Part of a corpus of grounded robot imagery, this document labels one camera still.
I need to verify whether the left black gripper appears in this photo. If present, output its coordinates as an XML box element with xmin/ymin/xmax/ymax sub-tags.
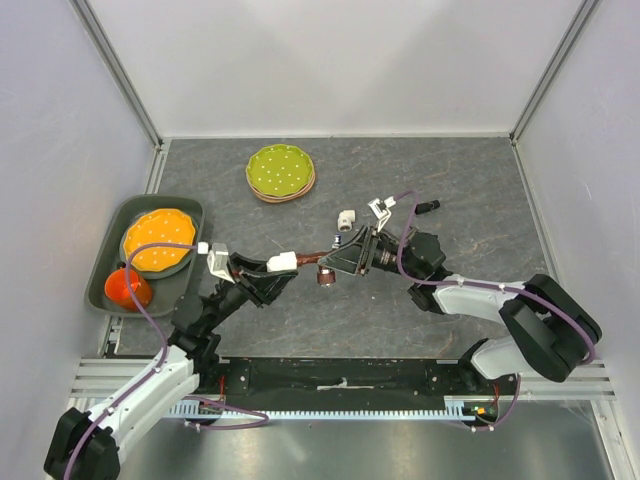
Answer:
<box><xmin>204</xmin><ymin>252</ymin><xmax>298</xmax><ymax>330</ymax></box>

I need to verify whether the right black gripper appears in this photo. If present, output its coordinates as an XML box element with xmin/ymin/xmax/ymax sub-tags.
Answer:
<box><xmin>317</xmin><ymin>225</ymin><xmax>421</xmax><ymax>280</ymax></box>

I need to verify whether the white elbow pipe fitting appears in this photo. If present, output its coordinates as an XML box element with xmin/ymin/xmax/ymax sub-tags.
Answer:
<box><xmin>266</xmin><ymin>251</ymin><xmax>298</xmax><ymax>273</ymax></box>

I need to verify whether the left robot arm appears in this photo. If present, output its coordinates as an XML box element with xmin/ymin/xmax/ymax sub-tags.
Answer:
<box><xmin>44</xmin><ymin>251</ymin><xmax>298</xmax><ymax>479</ymax></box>

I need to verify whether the second white elbow fitting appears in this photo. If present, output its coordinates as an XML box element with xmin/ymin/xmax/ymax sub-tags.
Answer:
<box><xmin>337</xmin><ymin>209</ymin><xmax>356</xmax><ymax>232</ymax></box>

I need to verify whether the brown wooden plate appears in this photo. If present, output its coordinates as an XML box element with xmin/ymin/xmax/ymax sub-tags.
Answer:
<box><xmin>252</xmin><ymin>177</ymin><xmax>318</xmax><ymax>205</ymax></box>

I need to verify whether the pink plate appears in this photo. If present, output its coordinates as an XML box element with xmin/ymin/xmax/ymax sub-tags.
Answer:
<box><xmin>248</xmin><ymin>172</ymin><xmax>318</xmax><ymax>202</ymax></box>

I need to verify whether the black cylindrical pipe piece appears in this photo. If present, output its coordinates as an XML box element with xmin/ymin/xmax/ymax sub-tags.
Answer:
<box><xmin>414</xmin><ymin>200</ymin><xmax>441</xmax><ymax>215</ymax></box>

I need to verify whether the dark green plate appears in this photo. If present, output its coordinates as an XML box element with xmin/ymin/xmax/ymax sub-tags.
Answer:
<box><xmin>131</xmin><ymin>247</ymin><xmax>193</xmax><ymax>280</ymax></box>

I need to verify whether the dark green tray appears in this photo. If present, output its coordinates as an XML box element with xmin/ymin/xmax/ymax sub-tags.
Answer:
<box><xmin>85</xmin><ymin>194</ymin><xmax>205</xmax><ymax>318</ymax></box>

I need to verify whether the orange dotted plate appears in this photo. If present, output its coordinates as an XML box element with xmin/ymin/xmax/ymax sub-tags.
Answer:
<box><xmin>121</xmin><ymin>208</ymin><xmax>197</xmax><ymax>274</ymax></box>

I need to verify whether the green dotted plate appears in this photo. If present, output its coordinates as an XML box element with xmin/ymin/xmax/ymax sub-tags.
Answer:
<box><xmin>245</xmin><ymin>144</ymin><xmax>315</xmax><ymax>198</ymax></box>

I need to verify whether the orange plastic cup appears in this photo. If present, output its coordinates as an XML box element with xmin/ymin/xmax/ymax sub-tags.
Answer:
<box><xmin>104</xmin><ymin>268</ymin><xmax>153</xmax><ymax>311</ymax></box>

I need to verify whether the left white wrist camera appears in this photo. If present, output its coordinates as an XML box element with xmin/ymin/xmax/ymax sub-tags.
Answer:
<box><xmin>196</xmin><ymin>241</ymin><xmax>235</xmax><ymax>283</ymax></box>

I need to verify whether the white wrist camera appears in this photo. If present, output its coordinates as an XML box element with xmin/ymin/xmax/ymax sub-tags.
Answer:
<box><xmin>368</xmin><ymin>196</ymin><xmax>396</xmax><ymax>232</ymax></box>
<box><xmin>196</xmin><ymin>241</ymin><xmax>235</xmax><ymax>283</ymax></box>

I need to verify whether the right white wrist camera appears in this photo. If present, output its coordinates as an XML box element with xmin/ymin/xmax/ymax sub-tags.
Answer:
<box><xmin>368</xmin><ymin>196</ymin><xmax>396</xmax><ymax>232</ymax></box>

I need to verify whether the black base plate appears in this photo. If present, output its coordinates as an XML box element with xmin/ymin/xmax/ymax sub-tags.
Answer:
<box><xmin>195</xmin><ymin>357</ymin><xmax>516</xmax><ymax>412</ymax></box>

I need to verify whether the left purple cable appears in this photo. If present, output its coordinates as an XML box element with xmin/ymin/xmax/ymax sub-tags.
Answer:
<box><xmin>63</xmin><ymin>242</ymin><xmax>271</xmax><ymax>480</ymax></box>

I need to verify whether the purple cable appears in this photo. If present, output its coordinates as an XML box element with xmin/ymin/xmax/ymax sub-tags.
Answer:
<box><xmin>63</xmin><ymin>242</ymin><xmax>271</xmax><ymax>480</ymax></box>
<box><xmin>389</xmin><ymin>189</ymin><xmax>599</xmax><ymax>434</ymax></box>

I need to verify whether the slotted cable duct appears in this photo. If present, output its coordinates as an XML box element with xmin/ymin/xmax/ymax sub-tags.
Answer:
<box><xmin>164</xmin><ymin>399</ymin><xmax>498</xmax><ymax>421</ymax></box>

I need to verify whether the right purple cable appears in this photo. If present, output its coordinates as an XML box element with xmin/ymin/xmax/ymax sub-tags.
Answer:
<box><xmin>389</xmin><ymin>189</ymin><xmax>599</xmax><ymax>434</ymax></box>

